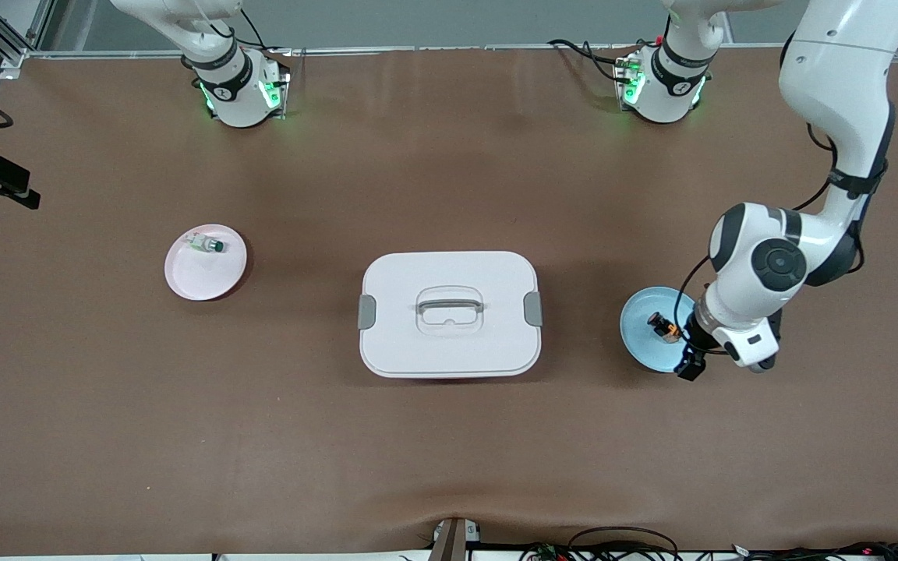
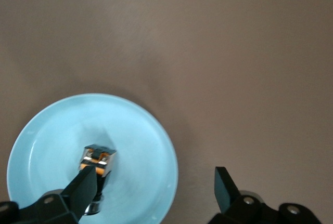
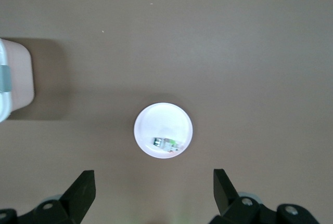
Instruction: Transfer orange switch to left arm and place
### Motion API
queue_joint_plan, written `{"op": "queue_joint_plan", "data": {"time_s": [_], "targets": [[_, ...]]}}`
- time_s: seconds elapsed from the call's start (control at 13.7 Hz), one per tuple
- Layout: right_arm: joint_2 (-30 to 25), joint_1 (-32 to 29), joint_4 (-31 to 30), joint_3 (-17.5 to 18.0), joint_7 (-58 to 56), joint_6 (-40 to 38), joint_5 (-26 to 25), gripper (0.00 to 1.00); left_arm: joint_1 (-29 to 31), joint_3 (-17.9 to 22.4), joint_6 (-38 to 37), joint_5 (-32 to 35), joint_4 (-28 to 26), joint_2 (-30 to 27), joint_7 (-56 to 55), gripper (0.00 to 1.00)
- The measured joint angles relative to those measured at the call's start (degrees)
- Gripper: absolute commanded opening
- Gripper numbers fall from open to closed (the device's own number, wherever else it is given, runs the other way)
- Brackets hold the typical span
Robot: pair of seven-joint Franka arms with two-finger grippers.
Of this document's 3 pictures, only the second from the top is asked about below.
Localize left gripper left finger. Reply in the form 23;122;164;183
0;166;98;224

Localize light blue round plate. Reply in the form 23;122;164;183
6;93;180;224

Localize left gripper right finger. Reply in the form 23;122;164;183
208;166;322;224

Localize orange and black switch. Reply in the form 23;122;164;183
79;144;118;214

